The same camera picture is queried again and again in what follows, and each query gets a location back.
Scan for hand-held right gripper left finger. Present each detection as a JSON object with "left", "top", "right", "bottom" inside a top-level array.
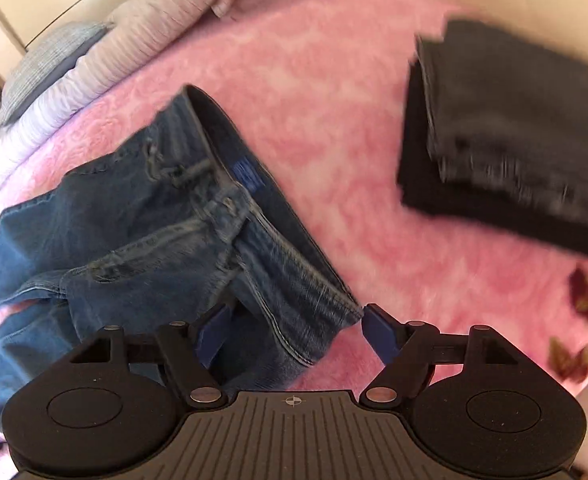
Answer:
[{"left": 68, "top": 304, "right": 237, "bottom": 408}]

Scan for pink fluffy blanket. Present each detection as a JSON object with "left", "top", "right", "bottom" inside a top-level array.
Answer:
[{"left": 0, "top": 0, "right": 588, "bottom": 480}]

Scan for blue-grey patterned pillow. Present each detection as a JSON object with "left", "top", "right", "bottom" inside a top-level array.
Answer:
[{"left": 0, "top": 21, "right": 118, "bottom": 128}]

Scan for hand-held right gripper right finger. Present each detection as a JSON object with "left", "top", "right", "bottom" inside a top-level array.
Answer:
[{"left": 361, "top": 304, "right": 521, "bottom": 407}]

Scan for white striped pillow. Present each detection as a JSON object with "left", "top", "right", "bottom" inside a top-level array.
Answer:
[{"left": 0, "top": 0, "right": 242, "bottom": 206}]

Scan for folded black garment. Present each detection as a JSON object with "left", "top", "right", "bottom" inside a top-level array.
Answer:
[{"left": 396, "top": 55, "right": 588, "bottom": 262}]

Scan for blue denim jeans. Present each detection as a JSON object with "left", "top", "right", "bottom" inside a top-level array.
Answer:
[{"left": 0, "top": 84, "right": 365, "bottom": 433}]

